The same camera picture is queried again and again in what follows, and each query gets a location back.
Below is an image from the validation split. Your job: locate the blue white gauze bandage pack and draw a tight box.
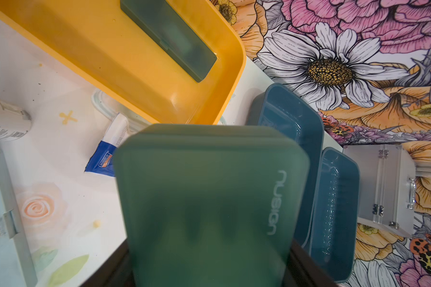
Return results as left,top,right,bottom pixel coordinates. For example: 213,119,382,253
85,113,132,177

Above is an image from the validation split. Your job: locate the small teal plastic tray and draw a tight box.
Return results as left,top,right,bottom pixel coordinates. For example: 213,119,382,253
245,83,324,248

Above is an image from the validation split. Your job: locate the light blue pencil case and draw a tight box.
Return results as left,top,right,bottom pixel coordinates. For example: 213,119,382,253
0,150,38,287

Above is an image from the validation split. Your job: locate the large teal plastic tray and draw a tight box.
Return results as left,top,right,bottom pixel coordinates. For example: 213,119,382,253
309,147,360,283

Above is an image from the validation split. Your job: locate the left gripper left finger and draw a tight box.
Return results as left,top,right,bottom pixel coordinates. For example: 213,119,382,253
81,240,135,287

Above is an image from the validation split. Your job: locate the yellow plastic tray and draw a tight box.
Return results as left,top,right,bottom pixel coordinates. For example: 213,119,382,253
0,1,247,124

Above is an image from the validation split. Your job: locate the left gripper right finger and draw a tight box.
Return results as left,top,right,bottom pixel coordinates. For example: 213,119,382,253
283,240,338,287

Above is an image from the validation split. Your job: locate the silver metal case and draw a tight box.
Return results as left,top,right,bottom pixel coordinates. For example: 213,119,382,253
343,144,416,238

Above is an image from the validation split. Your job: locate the dark green pencil case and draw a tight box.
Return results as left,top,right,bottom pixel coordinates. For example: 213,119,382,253
113,124,310,287
120,0,217,83

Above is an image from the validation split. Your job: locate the white green-capped bottle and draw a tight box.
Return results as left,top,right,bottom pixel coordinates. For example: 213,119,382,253
0,100,32,141

